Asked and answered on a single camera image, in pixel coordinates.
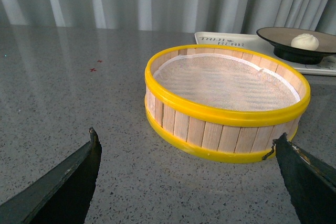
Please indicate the cream bear print tray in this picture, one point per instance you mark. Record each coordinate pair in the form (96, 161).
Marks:
(254, 43)

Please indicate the white steamed bun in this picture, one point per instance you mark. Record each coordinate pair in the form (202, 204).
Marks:
(305, 41)

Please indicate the beige plate with black rim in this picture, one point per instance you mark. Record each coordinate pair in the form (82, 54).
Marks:
(281, 38)

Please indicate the grey pleated curtain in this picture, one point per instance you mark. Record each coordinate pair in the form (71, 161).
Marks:
(225, 16)

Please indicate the white mesh steamer liner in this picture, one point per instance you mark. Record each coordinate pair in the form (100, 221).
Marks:
(226, 82)

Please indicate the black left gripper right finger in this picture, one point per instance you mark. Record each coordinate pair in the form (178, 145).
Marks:
(309, 181)

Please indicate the yellow rimmed wooden steamer basket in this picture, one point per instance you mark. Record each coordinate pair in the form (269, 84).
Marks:
(218, 134)

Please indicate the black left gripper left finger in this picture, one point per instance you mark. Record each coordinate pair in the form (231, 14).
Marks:
(64, 194)

